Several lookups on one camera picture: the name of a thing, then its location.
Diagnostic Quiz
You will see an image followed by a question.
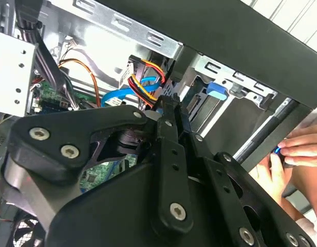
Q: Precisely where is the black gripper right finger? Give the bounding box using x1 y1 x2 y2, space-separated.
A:
173 93 316 247

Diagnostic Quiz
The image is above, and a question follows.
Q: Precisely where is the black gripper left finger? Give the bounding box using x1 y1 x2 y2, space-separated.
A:
0 94 195 234

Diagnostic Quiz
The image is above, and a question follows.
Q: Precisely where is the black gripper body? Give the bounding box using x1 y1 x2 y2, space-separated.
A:
45 157 234 247

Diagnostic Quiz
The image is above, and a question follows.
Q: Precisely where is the round black tool blue ring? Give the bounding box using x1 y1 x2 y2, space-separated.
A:
272 145 295 170

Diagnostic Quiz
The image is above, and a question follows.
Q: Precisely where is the blue disk wire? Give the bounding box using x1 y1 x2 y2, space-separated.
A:
101 76 159 108

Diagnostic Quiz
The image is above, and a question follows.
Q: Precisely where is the red yellow black disk wire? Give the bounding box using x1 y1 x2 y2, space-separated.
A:
126 55 166 108

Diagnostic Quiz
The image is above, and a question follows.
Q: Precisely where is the person's bare hand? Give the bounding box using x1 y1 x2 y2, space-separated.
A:
250 152 317 215
277 122 317 168

